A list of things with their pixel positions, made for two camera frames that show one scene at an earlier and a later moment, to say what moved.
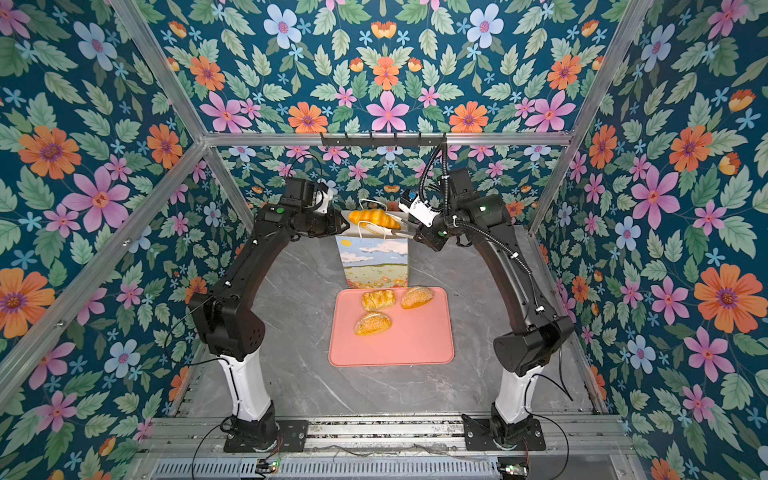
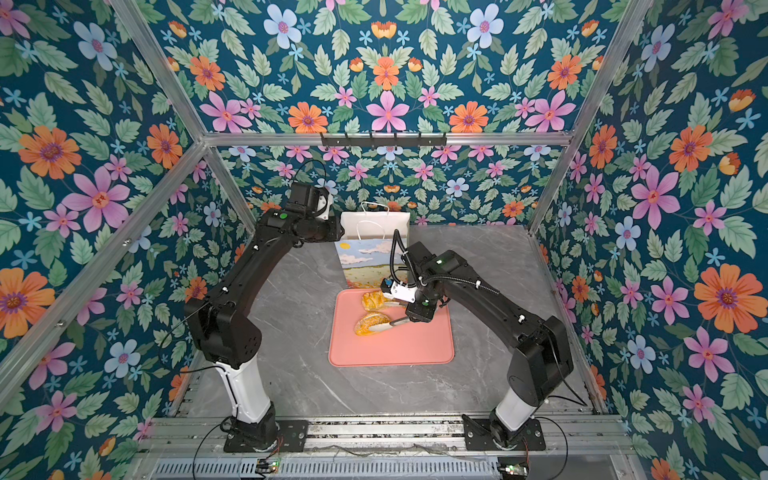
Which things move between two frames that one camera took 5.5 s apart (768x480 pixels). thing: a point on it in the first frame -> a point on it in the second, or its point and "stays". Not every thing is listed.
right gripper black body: x=438 y=234 -> x=423 y=307
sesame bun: x=372 y=324 stays
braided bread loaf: x=374 y=300 stays
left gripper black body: x=318 y=223 stays
